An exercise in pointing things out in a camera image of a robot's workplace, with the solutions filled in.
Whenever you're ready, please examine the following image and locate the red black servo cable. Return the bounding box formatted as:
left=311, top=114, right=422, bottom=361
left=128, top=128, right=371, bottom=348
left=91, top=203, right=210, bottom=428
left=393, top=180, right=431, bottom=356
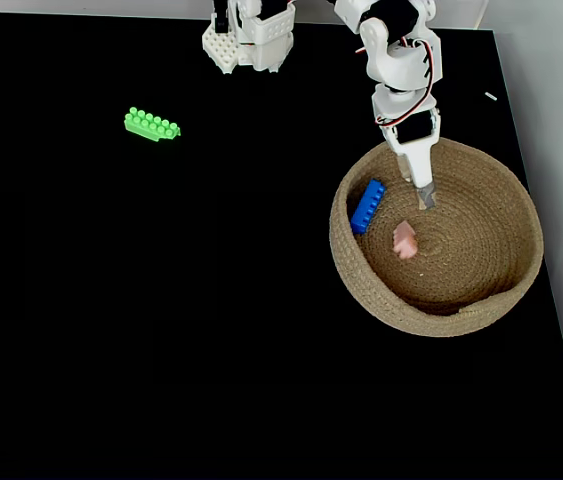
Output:
left=354, top=36, right=436, bottom=127

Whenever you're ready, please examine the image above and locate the woven rope basket tray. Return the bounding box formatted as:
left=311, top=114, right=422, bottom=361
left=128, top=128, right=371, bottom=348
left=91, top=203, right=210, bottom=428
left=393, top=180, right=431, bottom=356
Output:
left=328, top=134, right=545, bottom=338

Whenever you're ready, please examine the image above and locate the pink lego block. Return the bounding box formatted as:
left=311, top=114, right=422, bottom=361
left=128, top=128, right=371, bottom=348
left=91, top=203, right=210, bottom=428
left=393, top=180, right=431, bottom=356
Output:
left=391, top=219, right=419, bottom=260

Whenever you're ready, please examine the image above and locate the green lego block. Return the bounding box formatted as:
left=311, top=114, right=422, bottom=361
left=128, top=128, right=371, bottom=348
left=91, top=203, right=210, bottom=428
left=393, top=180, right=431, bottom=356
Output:
left=123, top=105, right=182, bottom=143

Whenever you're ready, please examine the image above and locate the blue lego block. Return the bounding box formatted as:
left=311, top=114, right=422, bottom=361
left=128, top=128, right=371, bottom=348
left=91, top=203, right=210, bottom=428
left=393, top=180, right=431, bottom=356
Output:
left=349, top=178, right=388, bottom=236

